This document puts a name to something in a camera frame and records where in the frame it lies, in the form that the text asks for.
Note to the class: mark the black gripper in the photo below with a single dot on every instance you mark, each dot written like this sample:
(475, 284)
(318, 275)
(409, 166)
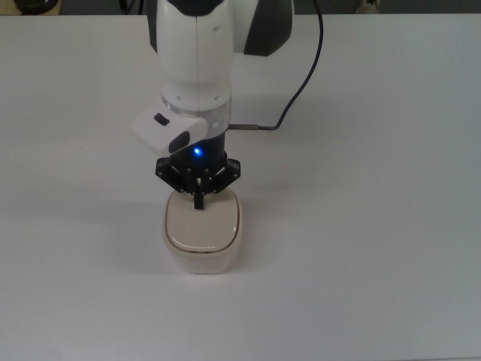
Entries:
(210, 154)

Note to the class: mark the small white lidded trash can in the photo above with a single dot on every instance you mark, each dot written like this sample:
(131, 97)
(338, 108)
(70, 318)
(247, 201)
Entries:
(203, 229)

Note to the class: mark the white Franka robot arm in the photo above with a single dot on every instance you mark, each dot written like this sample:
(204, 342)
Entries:
(195, 56)

